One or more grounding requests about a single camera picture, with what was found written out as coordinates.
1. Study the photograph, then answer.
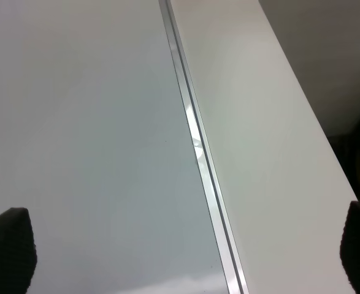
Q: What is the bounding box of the white framed whiteboard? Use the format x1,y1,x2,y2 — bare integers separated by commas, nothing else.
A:
0,1,248,293

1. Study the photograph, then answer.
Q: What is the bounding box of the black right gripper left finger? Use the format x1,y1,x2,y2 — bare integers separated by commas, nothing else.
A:
0,208,37,294

